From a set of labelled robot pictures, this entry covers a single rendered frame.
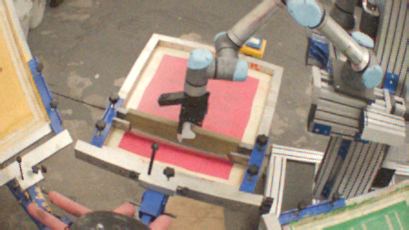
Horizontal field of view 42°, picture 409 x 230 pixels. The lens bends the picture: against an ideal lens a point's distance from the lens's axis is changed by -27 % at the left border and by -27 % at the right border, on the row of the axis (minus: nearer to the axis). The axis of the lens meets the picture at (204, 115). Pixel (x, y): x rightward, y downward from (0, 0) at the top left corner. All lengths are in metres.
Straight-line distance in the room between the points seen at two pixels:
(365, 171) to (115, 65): 2.06
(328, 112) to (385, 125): 0.32
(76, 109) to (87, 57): 0.55
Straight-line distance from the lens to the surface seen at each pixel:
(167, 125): 2.42
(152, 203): 2.16
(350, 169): 3.08
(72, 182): 3.59
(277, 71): 2.88
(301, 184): 3.53
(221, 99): 2.72
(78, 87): 4.22
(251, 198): 2.24
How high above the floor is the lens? 2.66
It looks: 40 degrees down
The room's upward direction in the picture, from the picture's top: 11 degrees clockwise
